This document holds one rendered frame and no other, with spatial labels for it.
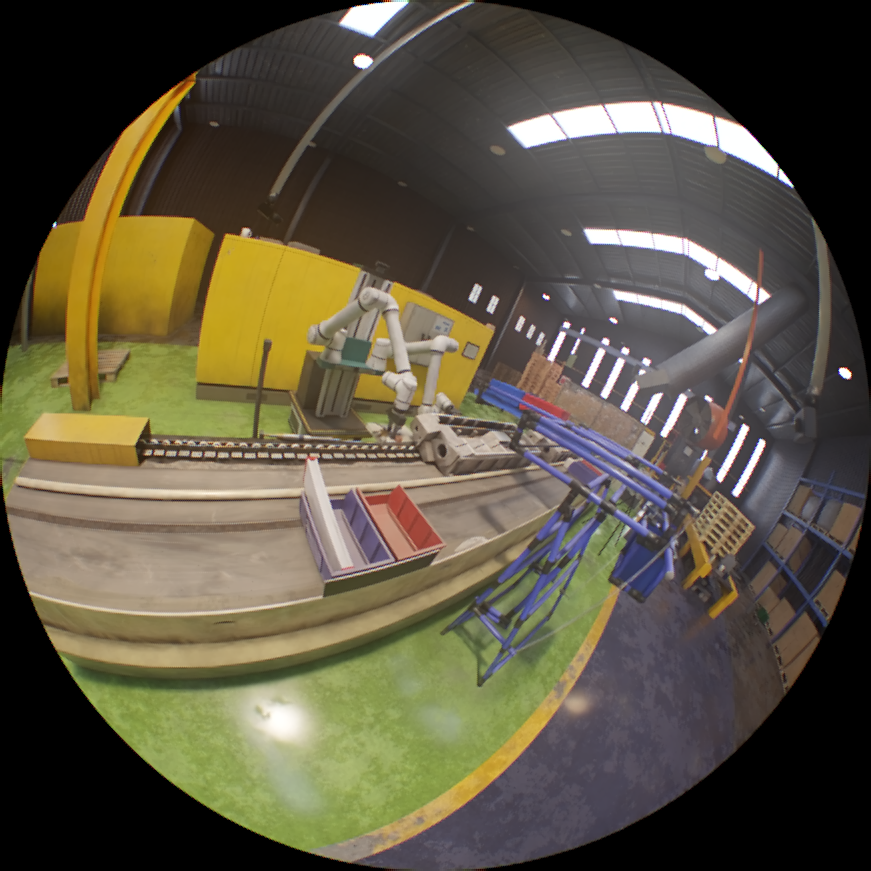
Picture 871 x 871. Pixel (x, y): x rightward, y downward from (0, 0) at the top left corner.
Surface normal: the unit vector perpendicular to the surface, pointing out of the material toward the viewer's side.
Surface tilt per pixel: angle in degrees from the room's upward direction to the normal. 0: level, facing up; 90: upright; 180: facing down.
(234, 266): 90
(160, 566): 0
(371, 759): 0
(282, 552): 0
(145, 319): 90
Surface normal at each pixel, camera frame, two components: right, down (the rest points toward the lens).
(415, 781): 0.38, -0.85
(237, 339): 0.56, 0.54
